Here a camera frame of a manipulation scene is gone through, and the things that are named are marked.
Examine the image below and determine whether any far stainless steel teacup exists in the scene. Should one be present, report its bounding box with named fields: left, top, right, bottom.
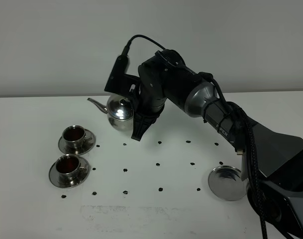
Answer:
left=62, top=125, right=92, bottom=149

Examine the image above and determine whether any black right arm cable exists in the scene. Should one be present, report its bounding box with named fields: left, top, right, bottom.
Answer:
left=120, top=34, right=299, bottom=239

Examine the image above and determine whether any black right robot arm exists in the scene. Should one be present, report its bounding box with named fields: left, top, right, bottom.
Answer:
left=138, top=50, right=303, bottom=239

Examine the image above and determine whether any stainless steel teapot saucer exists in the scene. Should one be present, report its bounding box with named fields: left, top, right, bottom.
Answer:
left=208, top=165, right=248, bottom=201

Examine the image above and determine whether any stainless steel teacup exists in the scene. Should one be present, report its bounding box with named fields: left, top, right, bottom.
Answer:
left=55, top=154, right=87, bottom=179
left=62, top=125, right=92, bottom=149

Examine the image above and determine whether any far stainless steel saucer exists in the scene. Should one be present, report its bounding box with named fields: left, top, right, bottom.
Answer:
left=58, top=129, right=96, bottom=155

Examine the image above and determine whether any near stainless steel saucer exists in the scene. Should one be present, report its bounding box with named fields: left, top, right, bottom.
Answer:
left=48, top=156, right=90, bottom=188

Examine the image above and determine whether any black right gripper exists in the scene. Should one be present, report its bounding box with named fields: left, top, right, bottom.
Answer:
left=131, top=79, right=167, bottom=141

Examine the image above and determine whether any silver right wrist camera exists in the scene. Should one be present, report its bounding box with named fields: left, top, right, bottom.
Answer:
left=104, top=55, right=140, bottom=98

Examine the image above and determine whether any near stainless steel teacup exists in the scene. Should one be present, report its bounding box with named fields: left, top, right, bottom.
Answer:
left=55, top=154, right=87, bottom=179

